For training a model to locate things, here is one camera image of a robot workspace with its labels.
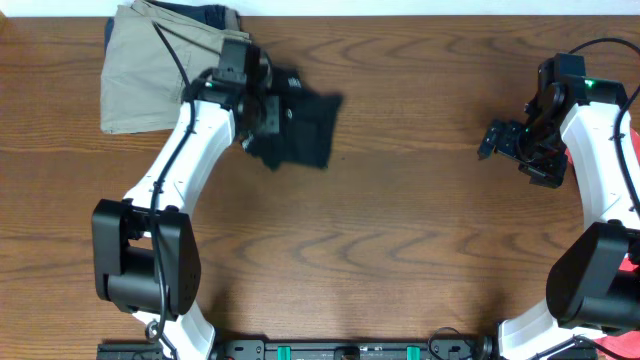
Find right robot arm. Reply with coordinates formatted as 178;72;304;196
478;53;639;359

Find black polo shirt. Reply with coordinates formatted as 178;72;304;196
242;67;343;170

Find folded khaki trousers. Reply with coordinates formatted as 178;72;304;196
100;1;223;134

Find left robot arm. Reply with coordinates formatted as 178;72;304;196
91;68;280;359

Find red t-shirt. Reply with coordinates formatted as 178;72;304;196
565;129;639;359

